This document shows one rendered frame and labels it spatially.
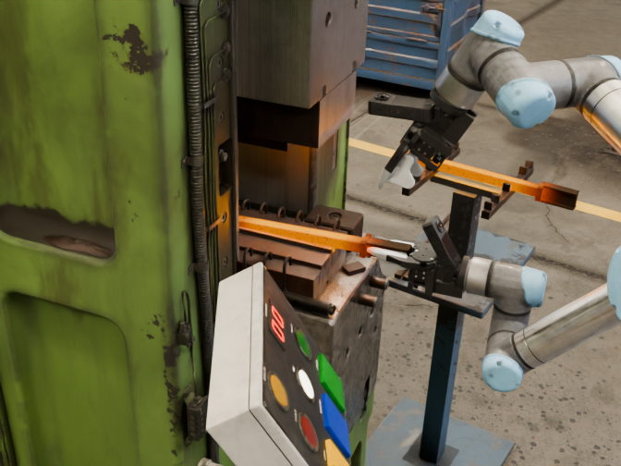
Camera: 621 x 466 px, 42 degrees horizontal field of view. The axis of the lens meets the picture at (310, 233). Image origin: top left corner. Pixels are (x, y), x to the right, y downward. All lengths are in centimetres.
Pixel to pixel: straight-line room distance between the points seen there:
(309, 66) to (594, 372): 206
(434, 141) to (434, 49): 398
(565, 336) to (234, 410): 71
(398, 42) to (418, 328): 261
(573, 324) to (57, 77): 99
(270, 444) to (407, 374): 196
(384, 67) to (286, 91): 407
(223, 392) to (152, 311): 41
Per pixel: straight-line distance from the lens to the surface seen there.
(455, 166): 213
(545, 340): 156
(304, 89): 144
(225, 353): 116
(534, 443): 284
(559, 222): 416
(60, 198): 154
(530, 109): 125
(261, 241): 178
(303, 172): 198
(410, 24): 537
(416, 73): 544
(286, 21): 142
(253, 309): 120
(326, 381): 132
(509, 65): 128
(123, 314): 151
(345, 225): 187
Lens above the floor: 188
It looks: 30 degrees down
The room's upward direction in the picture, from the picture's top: 2 degrees clockwise
